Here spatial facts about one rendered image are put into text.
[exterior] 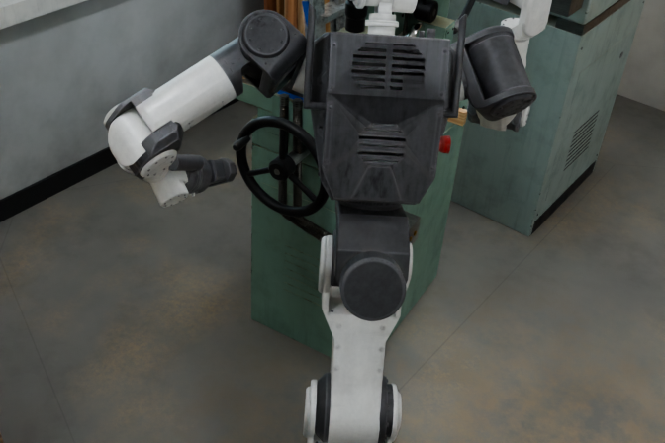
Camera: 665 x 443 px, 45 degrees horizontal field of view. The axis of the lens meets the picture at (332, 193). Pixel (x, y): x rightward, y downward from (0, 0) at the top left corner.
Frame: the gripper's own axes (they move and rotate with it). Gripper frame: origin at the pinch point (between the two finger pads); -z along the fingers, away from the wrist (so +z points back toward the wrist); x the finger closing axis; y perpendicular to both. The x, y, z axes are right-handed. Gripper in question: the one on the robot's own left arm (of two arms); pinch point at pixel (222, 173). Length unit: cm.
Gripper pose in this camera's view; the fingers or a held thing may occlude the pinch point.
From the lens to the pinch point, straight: 195.4
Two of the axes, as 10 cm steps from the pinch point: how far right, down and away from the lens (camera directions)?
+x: 8.8, -2.1, -4.2
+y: -2.0, -9.8, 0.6
